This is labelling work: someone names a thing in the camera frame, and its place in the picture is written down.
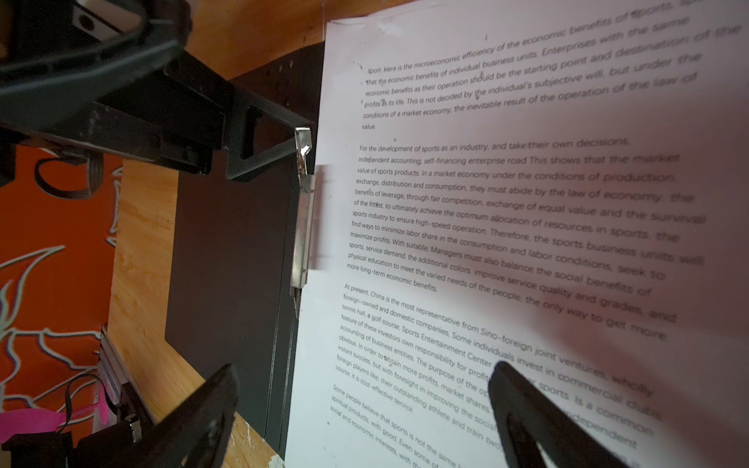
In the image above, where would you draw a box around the blue folder black inside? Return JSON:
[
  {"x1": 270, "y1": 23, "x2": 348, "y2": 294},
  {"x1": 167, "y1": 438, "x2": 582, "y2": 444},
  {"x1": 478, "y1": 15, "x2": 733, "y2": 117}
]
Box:
[{"x1": 165, "y1": 44, "x2": 324, "y2": 454}]

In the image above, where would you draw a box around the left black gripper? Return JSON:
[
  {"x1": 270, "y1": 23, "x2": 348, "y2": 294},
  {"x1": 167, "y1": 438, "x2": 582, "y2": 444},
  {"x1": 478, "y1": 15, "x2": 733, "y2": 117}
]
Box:
[{"x1": 1, "y1": 1, "x2": 232, "y2": 176}]

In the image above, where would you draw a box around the pink plastic goblet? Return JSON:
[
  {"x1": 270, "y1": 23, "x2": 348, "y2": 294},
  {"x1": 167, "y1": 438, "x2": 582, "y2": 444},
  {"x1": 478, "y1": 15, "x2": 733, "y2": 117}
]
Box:
[{"x1": 1, "y1": 399, "x2": 117, "y2": 444}]

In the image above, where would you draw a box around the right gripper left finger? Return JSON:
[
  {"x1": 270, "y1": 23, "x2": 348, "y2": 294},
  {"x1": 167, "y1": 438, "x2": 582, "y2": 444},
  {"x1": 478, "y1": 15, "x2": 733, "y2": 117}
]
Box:
[{"x1": 122, "y1": 364, "x2": 239, "y2": 467}]

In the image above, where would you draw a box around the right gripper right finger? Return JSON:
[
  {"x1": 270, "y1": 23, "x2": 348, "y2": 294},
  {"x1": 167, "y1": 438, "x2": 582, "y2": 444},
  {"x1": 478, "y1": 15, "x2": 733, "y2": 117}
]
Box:
[{"x1": 488, "y1": 361, "x2": 625, "y2": 467}]

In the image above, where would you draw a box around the printed sheet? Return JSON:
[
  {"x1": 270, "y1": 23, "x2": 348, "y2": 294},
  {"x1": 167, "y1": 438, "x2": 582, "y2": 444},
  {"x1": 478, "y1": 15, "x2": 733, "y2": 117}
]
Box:
[{"x1": 285, "y1": 1, "x2": 748, "y2": 467}]

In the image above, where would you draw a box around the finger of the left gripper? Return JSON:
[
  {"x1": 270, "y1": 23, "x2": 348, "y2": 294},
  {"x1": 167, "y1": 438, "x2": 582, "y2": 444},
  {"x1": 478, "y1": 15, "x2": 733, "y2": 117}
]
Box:
[{"x1": 225, "y1": 96, "x2": 316, "y2": 181}]

